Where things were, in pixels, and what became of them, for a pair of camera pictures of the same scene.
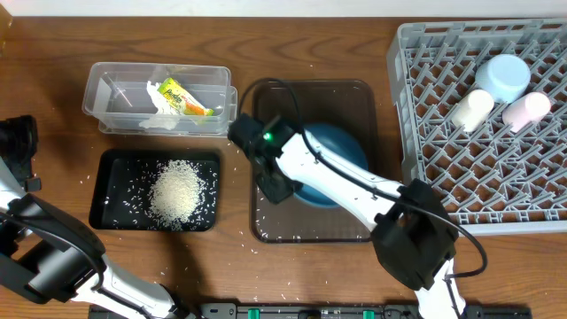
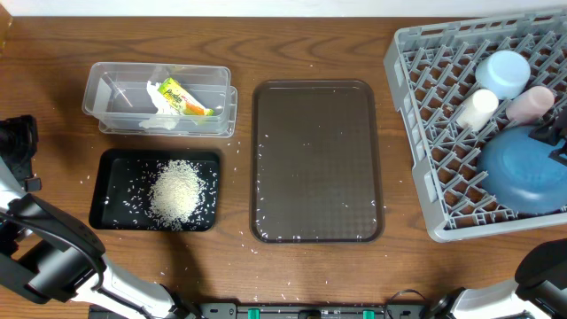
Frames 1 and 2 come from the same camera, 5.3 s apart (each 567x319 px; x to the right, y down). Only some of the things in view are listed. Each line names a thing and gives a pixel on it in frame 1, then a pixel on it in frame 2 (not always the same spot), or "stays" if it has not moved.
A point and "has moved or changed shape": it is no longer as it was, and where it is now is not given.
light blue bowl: x=505 y=77 stays
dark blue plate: x=337 y=142 -> x=520 y=175
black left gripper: x=16 y=144 stays
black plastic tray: x=156 y=190 stays
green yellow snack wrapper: x=183 y=101 stays
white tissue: x=165 y=119 stays
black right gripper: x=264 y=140 -> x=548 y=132
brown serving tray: x=350 y=103 stays
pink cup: x=526 y=110 has moved or changed shape
